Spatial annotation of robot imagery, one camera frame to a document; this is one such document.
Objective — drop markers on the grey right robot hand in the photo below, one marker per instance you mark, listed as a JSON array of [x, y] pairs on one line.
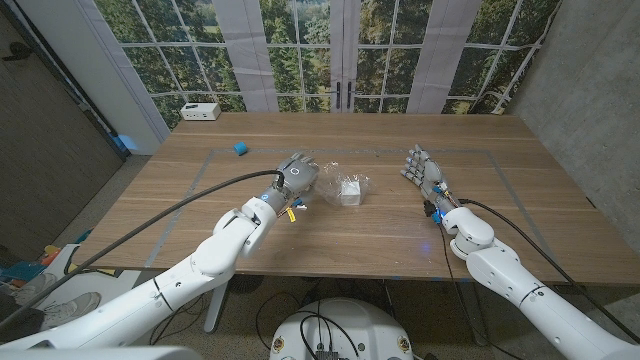
[[427, 171]]

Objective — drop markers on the white sneaker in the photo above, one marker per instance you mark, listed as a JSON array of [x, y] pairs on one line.
[[35, 287], [72, 307]]

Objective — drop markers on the black round floor item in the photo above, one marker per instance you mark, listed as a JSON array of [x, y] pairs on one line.
[[247, 284]]

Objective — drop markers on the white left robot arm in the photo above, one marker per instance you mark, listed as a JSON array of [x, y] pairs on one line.
[[200, 270]]

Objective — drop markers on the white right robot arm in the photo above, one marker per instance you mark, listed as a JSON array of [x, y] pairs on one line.
[[505, 275]]

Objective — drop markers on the orange floor toy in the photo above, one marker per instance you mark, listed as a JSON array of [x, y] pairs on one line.
[[50, 256]]

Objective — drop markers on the clear plastic wrap sheet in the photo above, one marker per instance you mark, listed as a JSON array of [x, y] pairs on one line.
[[332, 185]]

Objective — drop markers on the teal floor object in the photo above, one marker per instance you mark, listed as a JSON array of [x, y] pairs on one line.
[[20, 271]]

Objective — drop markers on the white table leg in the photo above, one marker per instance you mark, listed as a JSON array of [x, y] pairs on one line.
[[217, 310]]

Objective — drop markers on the light blue floor object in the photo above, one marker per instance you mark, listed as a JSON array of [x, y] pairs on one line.
[[125, 143]]

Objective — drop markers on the white power strip box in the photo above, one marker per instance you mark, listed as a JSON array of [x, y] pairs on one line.
[[200, 111]]

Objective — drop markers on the grey table leg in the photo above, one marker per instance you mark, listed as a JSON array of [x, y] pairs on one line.
[[472, 315]]

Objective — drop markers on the white cube block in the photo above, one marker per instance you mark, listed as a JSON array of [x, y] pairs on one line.
[[350, 193]]

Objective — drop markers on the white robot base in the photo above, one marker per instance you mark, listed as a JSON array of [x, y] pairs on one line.
[[345, 330]]

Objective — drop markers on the dark brown door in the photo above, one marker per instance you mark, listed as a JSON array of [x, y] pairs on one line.
[[40, 125]]

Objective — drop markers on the printed window backdrop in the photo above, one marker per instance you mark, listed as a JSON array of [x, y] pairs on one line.
[[300, 50]]

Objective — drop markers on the small blue block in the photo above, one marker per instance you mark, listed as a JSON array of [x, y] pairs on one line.
[[240, 148]]

